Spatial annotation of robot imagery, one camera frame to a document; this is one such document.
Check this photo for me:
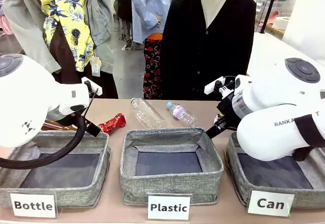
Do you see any brown glass bottle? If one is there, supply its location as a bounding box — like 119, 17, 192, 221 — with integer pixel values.
41, 119, 77, 131

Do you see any crushed red can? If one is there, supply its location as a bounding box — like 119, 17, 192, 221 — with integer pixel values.
98, 113, 126, 135

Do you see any grey fabric basket can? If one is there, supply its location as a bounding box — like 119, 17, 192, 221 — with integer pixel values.
224, 132, 325, 209

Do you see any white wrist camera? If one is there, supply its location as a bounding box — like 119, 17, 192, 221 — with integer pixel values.
81, 76, 103, 95
204, 76, 225, 94

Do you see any person in black cardigan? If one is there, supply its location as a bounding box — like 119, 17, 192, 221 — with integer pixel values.
160, 0, 257, 101

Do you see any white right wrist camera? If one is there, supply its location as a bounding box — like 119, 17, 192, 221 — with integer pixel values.
204, 76, 225, 94

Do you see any black strap on arm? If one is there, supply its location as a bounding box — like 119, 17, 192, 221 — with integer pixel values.
291, 114, 325, 162

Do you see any red floral black skirt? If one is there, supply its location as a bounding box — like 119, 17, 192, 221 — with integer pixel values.
143, 38, 163, 100

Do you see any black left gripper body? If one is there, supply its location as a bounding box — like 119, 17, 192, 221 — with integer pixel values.
80, 116, 102, 137

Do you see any grey fabric basket bottle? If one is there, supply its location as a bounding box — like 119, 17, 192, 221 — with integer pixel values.
0, 130, 112, 209

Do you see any thick black cable hose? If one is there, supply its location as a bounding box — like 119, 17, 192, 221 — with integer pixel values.
0, 116, 87, 170

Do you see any white Plastic sign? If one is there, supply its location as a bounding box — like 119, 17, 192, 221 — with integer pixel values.
146, 193, 191, 221

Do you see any black stand pole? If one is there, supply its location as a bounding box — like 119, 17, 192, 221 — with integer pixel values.
260, 0, 280, 34

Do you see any white Can sign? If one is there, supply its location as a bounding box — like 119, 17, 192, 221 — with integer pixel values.
247, 190, 295, 217

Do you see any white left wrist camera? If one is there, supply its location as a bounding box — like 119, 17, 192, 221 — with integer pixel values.
81, 76, 103, 95

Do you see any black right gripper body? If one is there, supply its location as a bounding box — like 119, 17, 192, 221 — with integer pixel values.
216, 91, 242, 133

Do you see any clear plastic storage box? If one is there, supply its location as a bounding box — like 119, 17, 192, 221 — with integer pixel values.
250, 0, 298, 19

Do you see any white tape roll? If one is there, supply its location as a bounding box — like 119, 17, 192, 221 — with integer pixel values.
273, 16, 291, 31

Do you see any large clear plastic bottle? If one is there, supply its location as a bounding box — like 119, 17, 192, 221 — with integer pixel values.
130, 97, 166, 129

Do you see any grey fabric basket plastic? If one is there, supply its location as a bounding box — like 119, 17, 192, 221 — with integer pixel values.
119, 126, 224, 206

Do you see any white Bottle sign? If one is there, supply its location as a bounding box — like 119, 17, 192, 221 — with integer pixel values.
9, 193, 58, 219

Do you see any small bottle with blue cap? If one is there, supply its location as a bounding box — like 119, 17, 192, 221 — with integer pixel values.
166, 101, 198, 127

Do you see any paper price tag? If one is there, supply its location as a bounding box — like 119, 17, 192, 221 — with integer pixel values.
89, 56, 103, 77

